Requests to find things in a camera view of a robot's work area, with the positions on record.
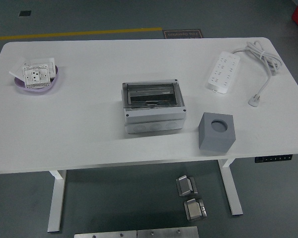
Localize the black floor sign orange text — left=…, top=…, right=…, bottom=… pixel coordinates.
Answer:
left=162, top=29, right=204, bottom=40

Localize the grey cube with round hole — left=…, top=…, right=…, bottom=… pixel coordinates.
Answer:
left=197, top=112, right=236, bottom=156

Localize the purple shallow bowl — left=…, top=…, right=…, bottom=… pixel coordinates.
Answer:
left=13, top=64, right=60, bottom=93

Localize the grey metal plate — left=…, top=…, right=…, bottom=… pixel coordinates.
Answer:
left=137, top=226, right=199, bottom=238
left=74, top=230, right=138, bottom=238

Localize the black table control panel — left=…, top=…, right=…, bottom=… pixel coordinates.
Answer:
left=254, top=154, right=294, bottom=163

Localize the silver metal block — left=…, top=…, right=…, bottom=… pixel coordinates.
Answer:
left=183, top=197, right=207, bottom=222
left=175, top=175, right=198, bottom=197

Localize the white socket module with holes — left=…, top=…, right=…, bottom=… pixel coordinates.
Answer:
left=21, top=61, right=52, bottom=89

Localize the white table leg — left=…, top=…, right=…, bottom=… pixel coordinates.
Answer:
left=218, top=158, right=243, bottom=216
left=47, top=170, right=67, bottom=233

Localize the grey enclosure box clear lid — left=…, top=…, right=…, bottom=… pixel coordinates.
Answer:
left=121, top=78, right=187, bottom=135

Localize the white plain socket plate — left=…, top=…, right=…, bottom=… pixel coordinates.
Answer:
left=9, top=57, right=32, bottom=80
left=29, top=57, right=58, bottom=77

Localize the white power cord with plug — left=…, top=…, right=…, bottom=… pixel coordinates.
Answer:
left=231, top=40, right=282, bottom=108

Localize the white power strip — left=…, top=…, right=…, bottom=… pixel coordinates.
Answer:
left=205, top=51, right=240, bottom=94

